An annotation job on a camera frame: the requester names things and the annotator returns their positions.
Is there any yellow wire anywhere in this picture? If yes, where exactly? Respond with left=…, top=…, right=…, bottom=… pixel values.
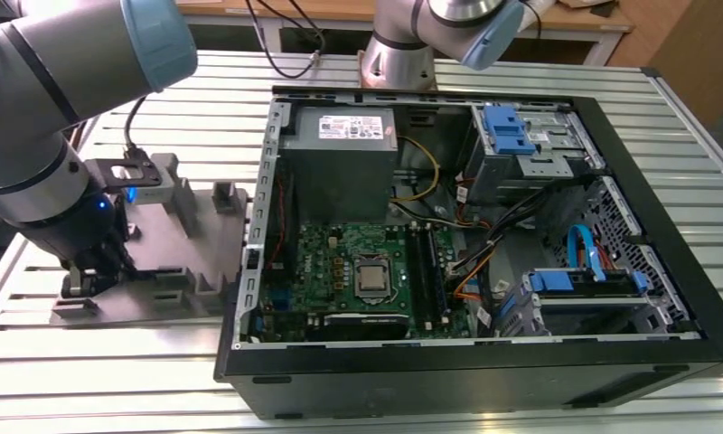
left=396, top=135, right=443, bottom=203

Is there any silver drive cage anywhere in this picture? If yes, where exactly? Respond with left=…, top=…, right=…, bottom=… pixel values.
left=467, top=101, right=605, bottom=192

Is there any black graphics card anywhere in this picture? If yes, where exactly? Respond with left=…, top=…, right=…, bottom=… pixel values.
left=321, top=310, right=413, bottom=341

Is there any black camera cable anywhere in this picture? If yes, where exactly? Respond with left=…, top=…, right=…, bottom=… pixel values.
left=123, top=93, right=153, bottom=157

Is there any wooden desk white frame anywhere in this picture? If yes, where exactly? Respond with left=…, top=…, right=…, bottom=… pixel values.
left=177, top=0, right=634, bottom=67

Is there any wooden cabinet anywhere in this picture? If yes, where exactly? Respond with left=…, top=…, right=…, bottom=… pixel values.
left=608, top=0, right=723, bottom=132

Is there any grey power supply unit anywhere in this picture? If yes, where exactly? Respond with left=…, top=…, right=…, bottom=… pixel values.
left=280, top=106, right=400, bottom=219

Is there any grey cable with plug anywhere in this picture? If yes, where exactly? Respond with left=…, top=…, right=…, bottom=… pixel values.
left=245, top=0, right=328, bottom=79

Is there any silver disk bay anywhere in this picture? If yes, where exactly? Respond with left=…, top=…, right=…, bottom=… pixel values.
left=497, top=270, right=698, bottom=339

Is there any grey parts rack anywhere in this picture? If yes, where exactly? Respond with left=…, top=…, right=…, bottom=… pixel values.
left=48, top=152, right=256, bottom=327

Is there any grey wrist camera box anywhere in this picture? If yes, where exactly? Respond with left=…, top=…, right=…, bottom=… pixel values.
left=87, top=156, right=177, bottom=204

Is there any green motherboard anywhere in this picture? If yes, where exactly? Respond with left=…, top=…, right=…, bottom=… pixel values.
left=259, top=221, right=477, bottom=343

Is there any blue drive bay latch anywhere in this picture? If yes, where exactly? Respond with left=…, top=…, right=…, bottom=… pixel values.
left=481, top=104, right=536, bottom=156

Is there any silver CPU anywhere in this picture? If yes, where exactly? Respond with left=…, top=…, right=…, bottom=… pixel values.
left=356, top=264, right=393, bottom=290

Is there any CPU socket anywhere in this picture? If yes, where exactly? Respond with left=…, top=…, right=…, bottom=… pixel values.
left=349, top=253, right=400, bottom=305

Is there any orange wire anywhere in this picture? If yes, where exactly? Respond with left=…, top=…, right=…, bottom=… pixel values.
left=453, top=266, right=491, bottom=302

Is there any hard disk in blue carrier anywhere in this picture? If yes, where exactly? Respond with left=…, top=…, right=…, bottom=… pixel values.
left=529, top=269, right=650, bottom=297

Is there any black PC case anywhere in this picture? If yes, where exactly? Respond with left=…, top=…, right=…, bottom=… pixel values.
left=213, top=84, right=723, bottom=421

